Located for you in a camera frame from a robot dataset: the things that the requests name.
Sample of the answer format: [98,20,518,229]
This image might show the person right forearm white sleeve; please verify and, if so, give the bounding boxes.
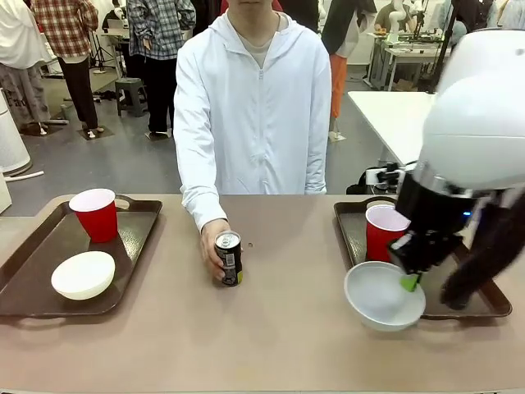
[179,159,230,236]

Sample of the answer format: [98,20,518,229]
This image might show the bystander dark top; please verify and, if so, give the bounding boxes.
[438,0,500,48]

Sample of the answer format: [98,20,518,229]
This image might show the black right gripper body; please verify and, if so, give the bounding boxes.
[395,172,473,239]

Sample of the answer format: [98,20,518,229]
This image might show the red plastic cup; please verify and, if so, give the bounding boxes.
[68,188,119,244]
[365,204,412,264]

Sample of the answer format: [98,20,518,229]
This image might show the bystander white shirt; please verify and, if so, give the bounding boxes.
[0,0,53,135]

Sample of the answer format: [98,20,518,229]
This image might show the person torso white hoodie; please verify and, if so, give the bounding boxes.
[172,0,332,195]

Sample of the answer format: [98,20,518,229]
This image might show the white tube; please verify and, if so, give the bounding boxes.
[2,170,44,181]

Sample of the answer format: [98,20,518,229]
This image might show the black fabric cable sleeve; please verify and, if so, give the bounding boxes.
[440,188,525,311]

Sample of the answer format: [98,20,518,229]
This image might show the brown plastic serving tray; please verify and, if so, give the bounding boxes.
[0,195,164,326]
[332,196,513,321]

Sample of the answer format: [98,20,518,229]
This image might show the person left forearm white sleeve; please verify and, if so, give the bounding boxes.
[303,131,329,195]

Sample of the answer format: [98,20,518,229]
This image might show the white plastic bowl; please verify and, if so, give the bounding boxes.
[343,260,427,332]
[50,250,116,301]

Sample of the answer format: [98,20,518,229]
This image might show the black stand pole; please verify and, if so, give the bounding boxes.
[426,0,461,95]

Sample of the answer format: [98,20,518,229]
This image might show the person right hand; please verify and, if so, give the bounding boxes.
[199,218,231,282]

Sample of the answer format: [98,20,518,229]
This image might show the white cylindrical air purifier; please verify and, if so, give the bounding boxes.
[0,88,33,177]

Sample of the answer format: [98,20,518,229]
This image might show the bystander light grey clothes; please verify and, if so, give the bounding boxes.
[496,0,525,30]

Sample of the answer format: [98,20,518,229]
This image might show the bystander red plaid shirt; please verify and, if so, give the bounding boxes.
[30,0,100,133]

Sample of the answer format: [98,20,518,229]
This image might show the grey plastic stool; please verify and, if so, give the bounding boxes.
[114,77,148,118]

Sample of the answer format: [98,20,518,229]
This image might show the cluttered white workbench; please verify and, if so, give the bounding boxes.
[367,31,452,92]

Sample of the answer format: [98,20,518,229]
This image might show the black drink can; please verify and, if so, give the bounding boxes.
[214,231,244,288]

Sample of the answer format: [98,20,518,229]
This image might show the bystander orange trousers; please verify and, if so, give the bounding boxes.
[321,0,378,143]

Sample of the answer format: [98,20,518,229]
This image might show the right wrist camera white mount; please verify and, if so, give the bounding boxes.
[365,163,408,186]

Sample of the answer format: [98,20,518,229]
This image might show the white side table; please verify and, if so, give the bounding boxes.
[347,90,438,166]

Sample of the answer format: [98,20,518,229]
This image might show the bystander blue plaid shirt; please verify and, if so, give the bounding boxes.
[126,0,197,139]

